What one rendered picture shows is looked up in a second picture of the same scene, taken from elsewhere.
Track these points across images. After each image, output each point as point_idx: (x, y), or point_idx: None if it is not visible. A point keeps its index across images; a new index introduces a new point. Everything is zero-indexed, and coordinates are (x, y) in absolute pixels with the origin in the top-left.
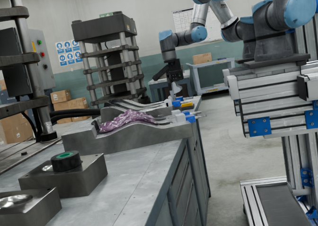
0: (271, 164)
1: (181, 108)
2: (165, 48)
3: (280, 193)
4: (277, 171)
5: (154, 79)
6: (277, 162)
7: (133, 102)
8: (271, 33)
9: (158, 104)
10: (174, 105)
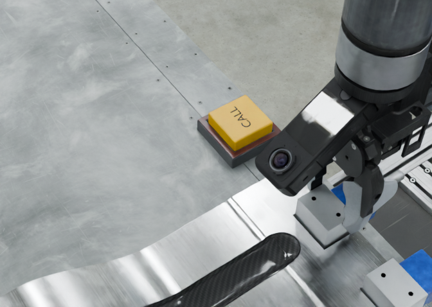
0: (180, 24)
1: (238, 158)
2: (417, 39)
3: (414, 234)
4: (218, 56)
5: (296, 190)
6: (188, 9)
7: (101, 291)
8: None
9: (288, 281)
10: (425, 303)
